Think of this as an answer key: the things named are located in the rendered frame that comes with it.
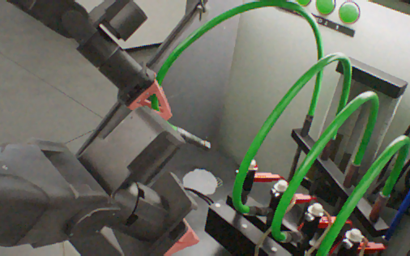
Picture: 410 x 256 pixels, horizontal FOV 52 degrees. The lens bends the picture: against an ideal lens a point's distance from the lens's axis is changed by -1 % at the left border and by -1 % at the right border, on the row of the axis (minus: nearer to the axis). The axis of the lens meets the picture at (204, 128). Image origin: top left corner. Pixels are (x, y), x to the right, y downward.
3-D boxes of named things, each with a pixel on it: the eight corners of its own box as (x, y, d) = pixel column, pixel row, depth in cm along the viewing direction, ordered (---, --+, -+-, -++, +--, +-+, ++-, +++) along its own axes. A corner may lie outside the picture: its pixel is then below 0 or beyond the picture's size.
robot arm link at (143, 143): (2, 166, 36) (61, 241, 34) (91, 67, 36) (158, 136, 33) (77, 176, 48) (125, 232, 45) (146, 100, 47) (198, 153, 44)
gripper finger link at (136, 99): (180, 97, 83) (146, 63, 79) (183, 109, 76) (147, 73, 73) (155, 121, 84) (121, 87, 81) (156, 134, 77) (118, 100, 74)
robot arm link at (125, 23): (44, 10, 71) (57, 22, 65) (91, -38, 72) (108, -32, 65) (92, 57, 79) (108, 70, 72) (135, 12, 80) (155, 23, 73)
